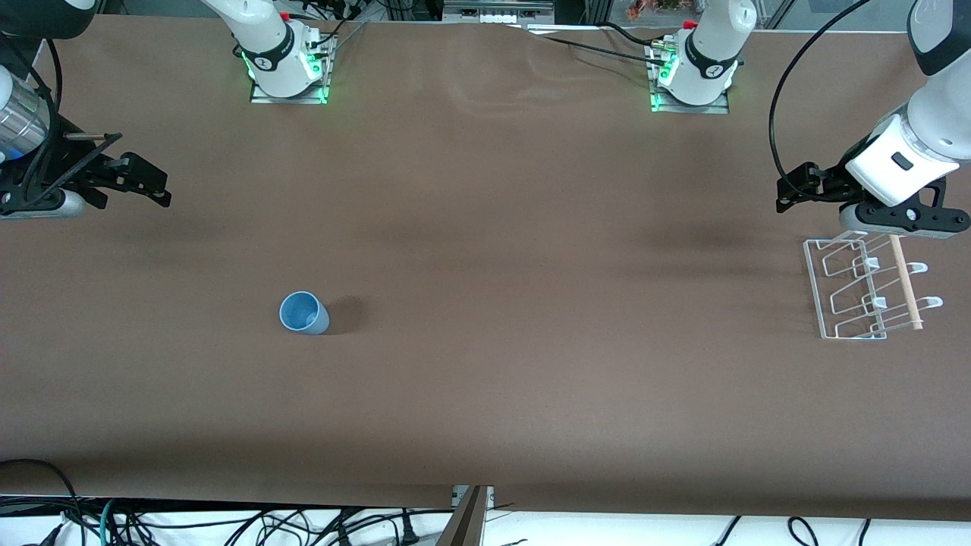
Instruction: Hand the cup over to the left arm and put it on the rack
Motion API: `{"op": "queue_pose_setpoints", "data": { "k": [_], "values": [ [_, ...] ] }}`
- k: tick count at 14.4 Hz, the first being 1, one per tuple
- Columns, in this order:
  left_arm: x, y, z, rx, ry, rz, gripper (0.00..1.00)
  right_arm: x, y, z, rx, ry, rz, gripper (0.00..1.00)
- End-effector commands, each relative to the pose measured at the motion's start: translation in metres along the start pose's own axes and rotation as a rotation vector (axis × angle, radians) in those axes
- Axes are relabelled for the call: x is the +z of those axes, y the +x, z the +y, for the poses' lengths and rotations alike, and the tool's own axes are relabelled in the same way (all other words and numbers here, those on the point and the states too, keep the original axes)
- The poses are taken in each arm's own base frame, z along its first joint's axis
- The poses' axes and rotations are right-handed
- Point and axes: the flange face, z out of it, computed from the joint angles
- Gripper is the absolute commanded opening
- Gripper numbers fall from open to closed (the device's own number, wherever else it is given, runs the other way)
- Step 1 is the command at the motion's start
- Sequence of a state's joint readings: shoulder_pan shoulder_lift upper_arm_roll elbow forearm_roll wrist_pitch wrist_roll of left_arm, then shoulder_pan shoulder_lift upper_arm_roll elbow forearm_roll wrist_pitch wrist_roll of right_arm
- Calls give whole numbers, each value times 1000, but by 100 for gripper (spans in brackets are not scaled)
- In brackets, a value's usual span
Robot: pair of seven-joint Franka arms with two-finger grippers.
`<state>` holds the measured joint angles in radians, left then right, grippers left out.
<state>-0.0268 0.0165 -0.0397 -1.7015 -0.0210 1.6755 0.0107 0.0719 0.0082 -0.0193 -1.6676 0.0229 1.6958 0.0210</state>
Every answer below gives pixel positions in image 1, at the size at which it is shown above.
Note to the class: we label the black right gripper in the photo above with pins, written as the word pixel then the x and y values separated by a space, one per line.
pixel 67 168

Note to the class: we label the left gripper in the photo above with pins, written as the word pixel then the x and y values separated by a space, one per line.
pixel 831 184

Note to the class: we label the blue plastic cup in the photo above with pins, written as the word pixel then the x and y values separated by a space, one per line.
pixel 303 312

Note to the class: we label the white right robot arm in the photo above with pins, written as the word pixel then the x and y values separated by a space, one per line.
pixel 265 38

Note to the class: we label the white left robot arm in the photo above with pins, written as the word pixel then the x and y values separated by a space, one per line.
pixel 713 45

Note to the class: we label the orange background clutter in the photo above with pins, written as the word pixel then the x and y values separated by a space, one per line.
pixel 645 9

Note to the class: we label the white power strip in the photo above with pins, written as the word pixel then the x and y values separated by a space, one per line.
pixel 497 14

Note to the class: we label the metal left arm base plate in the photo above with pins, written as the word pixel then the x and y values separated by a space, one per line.
pixel 694 109

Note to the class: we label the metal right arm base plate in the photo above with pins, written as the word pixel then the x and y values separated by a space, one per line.
pixel 292 98

